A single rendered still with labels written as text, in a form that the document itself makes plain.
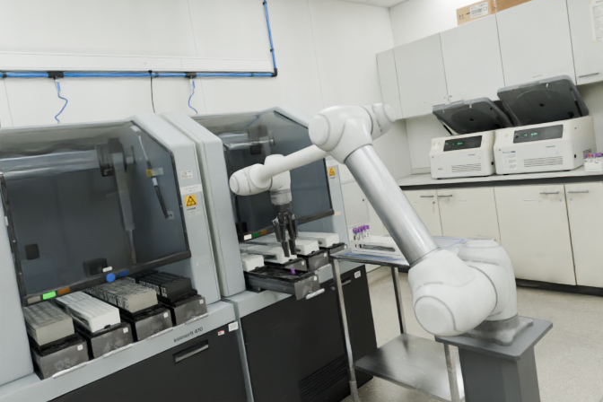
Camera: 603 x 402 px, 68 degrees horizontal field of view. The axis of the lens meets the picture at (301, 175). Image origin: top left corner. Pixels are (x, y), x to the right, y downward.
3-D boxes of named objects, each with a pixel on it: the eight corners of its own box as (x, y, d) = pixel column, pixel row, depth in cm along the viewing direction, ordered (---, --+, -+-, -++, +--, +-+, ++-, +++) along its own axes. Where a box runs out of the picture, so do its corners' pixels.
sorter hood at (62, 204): (0, 287, 184) (-30, 135, 180) (144, 249, 223) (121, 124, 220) (24, 308, 145) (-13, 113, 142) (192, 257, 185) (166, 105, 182)
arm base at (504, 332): (540, 318, 139) (537, 301, 138) (510, 347, 124) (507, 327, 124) (484, 309, 152) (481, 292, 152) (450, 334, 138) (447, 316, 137)
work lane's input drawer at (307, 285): (210, 281, 231) (207, 264, 230) (232, 274, 240) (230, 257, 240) (303, 302, 176) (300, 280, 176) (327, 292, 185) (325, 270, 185)
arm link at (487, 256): (528, 305, 136) (518, 235, 135) (502, 327, 124) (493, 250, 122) (476, 298, 148) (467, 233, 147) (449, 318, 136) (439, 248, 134)
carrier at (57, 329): (74, 332, 157) (70, 316, 156) (75, 333, 155) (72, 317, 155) (36, 345, 149) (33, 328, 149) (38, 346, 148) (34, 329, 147)
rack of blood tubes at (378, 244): (351, 253, 209) (349, 240, 209) (365, 248, 216) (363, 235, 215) (402, 258, 186) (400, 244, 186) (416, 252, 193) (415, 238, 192)
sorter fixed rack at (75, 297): (51, 308, 201) (48, 294, 201) (74, 300, 208) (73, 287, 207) (68, 319, 179) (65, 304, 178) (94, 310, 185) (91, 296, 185)
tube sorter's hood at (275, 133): (189, 237, 240) (170, 120, 237) (276, 214, 280) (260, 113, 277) (242, 242, 202) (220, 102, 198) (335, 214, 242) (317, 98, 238)
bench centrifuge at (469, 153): (429, 180, 398) (419, 109, 395) (466, 170, 438) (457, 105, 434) (489, 177, 355) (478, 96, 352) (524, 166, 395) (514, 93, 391)
